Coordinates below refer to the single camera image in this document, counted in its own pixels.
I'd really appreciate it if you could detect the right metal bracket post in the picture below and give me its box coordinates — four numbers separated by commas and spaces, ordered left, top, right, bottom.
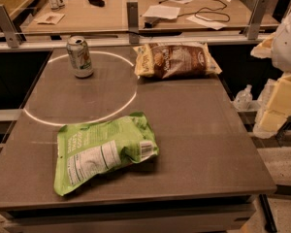
244, 0, 269, 40

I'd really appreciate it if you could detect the brown and yellow chip bag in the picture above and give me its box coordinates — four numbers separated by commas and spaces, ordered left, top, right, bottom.
133, 43, 222, 80

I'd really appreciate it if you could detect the metal bracket post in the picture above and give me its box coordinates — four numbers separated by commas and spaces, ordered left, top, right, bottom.
0, 5, 22, 49
244, 0, 269, 40
126, 1, 139, 44

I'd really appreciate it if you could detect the left metal bracket post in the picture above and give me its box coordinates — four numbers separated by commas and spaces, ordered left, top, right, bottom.
0, 5, 22, 49

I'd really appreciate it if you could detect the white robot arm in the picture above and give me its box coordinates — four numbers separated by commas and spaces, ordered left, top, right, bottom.
250, 12, 291, 139

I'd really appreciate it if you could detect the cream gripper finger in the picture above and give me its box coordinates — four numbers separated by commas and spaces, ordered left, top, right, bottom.
250, 33, 275, 59
253, 73, 291, 139

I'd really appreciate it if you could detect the green rice chip bag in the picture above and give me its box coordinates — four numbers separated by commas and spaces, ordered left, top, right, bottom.
54, 113, 159, 196

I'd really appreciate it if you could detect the black computer mouse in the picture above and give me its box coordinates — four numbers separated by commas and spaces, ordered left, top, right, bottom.
88, 0, 105, 7

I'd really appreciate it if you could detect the white paper sheet centre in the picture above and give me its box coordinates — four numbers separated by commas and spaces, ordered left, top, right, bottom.
143, 5, 180, 19

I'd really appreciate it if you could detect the clear sanitizer bottle left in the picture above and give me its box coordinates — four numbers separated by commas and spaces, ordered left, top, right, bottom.
233, 84, 252, 111

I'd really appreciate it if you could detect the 7up soda can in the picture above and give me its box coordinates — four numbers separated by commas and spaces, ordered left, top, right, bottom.
66, 36, 93, 78

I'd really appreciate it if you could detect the black cable on desk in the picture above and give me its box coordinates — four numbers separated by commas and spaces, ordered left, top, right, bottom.
158, 0, 231, 23

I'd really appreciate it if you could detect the middle metal bracket post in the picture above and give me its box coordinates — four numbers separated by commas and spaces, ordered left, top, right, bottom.
126, 1, 139, 44

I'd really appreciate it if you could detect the white paper sheet right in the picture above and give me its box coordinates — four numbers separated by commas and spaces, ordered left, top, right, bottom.
187, 16, 226, 30

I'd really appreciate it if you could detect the small paper packet left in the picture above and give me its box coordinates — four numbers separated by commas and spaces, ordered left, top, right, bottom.
35, 12, 65, 25

